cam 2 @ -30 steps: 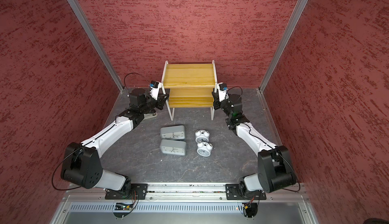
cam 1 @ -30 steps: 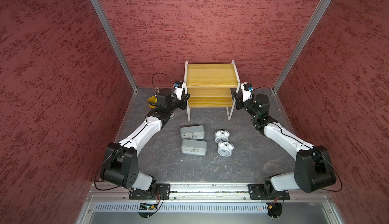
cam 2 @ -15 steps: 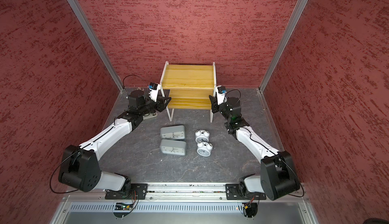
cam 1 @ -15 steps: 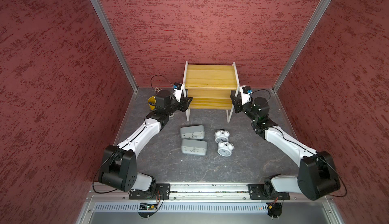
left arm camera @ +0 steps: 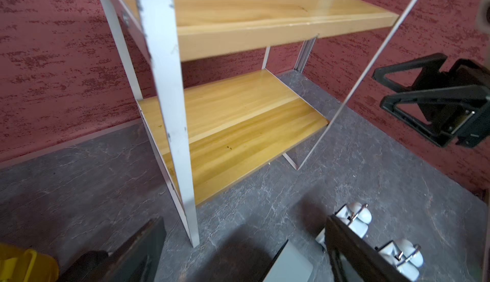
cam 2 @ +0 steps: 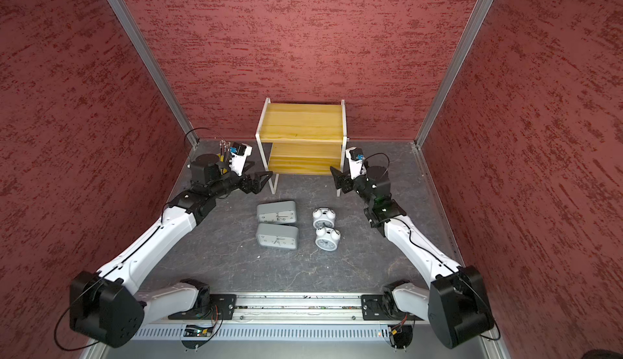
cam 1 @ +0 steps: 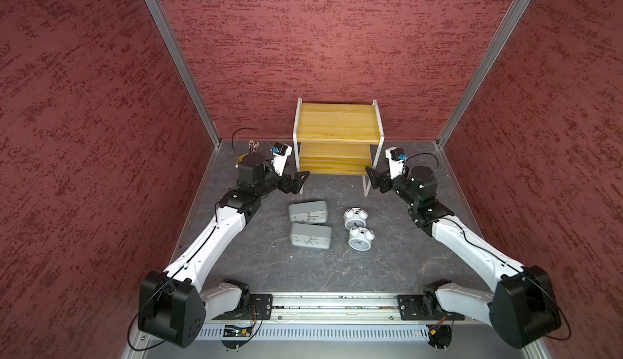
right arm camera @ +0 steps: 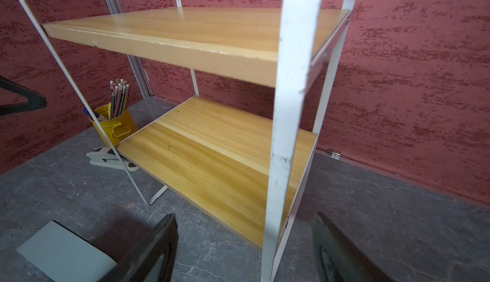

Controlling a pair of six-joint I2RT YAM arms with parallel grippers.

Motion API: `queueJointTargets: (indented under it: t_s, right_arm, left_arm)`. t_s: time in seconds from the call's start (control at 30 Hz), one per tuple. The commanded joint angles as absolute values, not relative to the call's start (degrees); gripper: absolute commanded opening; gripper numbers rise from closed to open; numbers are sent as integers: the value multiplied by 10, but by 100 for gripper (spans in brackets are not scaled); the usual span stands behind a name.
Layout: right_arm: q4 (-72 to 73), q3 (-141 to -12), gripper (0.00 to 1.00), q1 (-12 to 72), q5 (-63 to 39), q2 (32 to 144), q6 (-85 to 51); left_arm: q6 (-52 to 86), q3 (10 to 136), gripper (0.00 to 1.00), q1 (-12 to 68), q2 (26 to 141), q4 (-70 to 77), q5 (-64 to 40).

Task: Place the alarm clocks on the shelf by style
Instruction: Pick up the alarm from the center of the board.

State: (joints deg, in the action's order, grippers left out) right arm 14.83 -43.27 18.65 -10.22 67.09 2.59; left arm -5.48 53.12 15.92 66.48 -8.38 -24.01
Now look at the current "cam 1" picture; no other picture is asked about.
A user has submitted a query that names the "wooden two-tier white-framed shelf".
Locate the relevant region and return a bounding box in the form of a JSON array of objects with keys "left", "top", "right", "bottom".
[{"left": 292, "top": 98, "right": 385, "bottom": 196}]

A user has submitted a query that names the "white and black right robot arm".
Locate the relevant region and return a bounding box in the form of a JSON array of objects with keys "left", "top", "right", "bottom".
[{"left": 366, "top": 166, "right": 566, "bottom": 349}]

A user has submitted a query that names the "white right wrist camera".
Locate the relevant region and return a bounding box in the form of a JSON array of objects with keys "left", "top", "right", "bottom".
[{"left": 385, "top": 146, "right": 407, "bottom": 180}]

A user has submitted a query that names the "aluminium corner post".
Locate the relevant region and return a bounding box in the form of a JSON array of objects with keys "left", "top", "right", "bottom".
[
  {"left": 436, "top": 0, "right": 532, "bottom": 150},
  {"left": 144, "top": 0, "right": 222, "bottom": 148}
]

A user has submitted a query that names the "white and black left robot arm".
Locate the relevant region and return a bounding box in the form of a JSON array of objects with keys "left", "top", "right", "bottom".
[{"left": 133, "top": 154, "right": 310, "bottom": 348}]

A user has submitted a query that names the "yellow pen cup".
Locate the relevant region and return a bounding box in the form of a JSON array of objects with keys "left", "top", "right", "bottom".
[{"left": 237, "top": 153, "right": 264, "bottom": 167}]

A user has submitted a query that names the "left aluminium corner post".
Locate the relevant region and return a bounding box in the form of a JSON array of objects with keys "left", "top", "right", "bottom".
[{"left": 144, "top": 0, "right": 222, "bottom": 148}]

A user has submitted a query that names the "grey rectangular alarm clock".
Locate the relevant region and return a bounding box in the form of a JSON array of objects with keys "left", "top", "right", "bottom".
[
  {"left": 288, "top": 201, "right": 328, "bottom": 224},
  {"left": 290, "top": 223, "right": 333, "bottom": 250}
]

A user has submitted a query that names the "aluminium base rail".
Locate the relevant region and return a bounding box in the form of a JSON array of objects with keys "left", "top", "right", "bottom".
[{"left": 194, "top": 291, "right": 468, "bottom": 343}]

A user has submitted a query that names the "white twin-bell alarm clock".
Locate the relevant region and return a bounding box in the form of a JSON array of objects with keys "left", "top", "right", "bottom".
[
  {"left": 348, "top": 227, "right": 376, "bottom": 252},
  {"left": 343, "top": 207, "right": 368, "bottom": 230}
]

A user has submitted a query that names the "right aluminium corner post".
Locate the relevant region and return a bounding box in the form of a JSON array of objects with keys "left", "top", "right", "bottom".
[{"left": 436, "top": 0, "right": 532, "bottom": 150}]

